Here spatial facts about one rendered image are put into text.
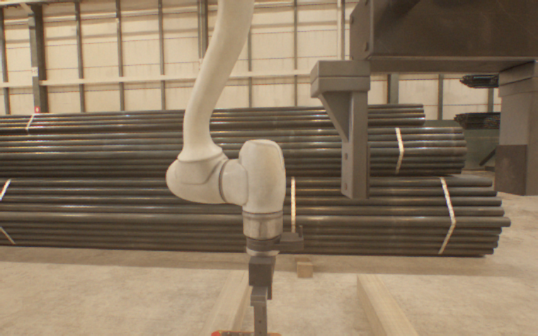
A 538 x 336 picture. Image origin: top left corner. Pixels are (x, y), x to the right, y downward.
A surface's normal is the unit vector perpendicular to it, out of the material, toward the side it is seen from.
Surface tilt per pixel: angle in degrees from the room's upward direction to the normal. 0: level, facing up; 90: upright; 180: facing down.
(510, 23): 90
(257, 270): 90
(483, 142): 90
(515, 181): 90
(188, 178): 98
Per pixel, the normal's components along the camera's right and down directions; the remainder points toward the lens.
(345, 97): 0.03, 0.07
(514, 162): -1.00, 0.01
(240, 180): -0.43, 0.05
